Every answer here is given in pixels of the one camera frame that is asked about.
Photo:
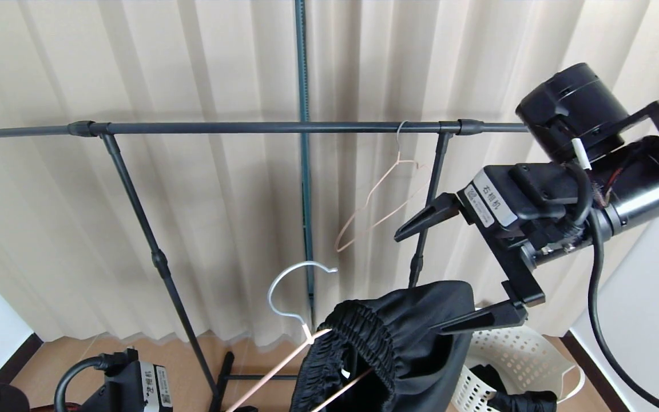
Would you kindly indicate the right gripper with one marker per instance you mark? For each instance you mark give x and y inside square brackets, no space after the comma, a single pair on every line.
[650,194]

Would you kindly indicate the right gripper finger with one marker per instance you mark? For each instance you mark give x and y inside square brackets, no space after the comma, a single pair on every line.
[432,216]
[489,319]

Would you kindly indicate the pink clothes hanger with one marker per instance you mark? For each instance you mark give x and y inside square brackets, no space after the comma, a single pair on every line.
[272,289]
[370,197]

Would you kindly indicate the black shorts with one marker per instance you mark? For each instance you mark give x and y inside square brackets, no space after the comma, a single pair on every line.
[421,355]

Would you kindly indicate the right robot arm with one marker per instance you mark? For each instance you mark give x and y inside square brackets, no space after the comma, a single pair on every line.
[575,109]

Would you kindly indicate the white laundry basket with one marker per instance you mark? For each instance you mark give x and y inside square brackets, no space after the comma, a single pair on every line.
[518,355]

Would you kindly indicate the black clothes rack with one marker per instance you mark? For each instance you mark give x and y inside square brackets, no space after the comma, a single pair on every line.
[249,127]

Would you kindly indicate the black garment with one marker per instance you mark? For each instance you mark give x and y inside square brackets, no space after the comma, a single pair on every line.
[527,400]

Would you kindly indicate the beige curtain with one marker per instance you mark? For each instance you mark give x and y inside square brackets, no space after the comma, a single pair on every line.
[478,57]
[49,68]

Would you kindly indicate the window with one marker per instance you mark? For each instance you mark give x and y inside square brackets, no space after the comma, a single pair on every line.
[304,57]

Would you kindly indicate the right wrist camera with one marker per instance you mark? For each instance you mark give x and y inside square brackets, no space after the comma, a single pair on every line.
[535,189]

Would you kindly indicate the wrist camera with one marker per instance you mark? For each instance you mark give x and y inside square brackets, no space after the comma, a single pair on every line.
[135,386]
[535,189]

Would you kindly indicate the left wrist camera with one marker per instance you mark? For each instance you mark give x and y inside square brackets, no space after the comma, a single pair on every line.
[135,386]

